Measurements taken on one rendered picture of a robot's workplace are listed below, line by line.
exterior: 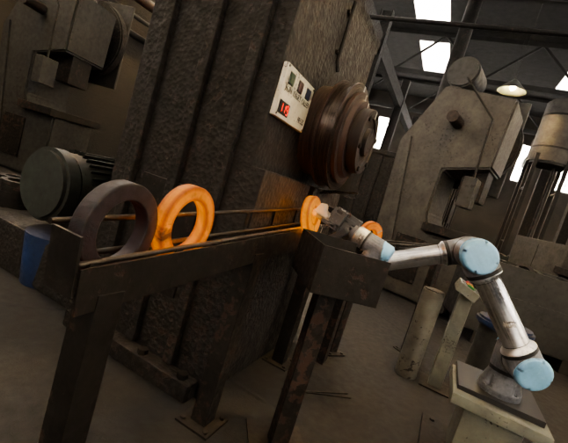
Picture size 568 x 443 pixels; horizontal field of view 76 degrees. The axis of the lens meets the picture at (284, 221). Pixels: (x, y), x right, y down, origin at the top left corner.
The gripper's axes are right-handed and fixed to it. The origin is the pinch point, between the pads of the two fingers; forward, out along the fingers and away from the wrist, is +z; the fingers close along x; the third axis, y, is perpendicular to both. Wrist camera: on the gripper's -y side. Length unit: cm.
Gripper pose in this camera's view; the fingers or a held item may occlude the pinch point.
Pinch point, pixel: (311, 210)
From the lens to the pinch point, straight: 147.0
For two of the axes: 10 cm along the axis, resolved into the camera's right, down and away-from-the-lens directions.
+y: 5.0, -8.4, -2.1
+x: -4.1, -0.1, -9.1
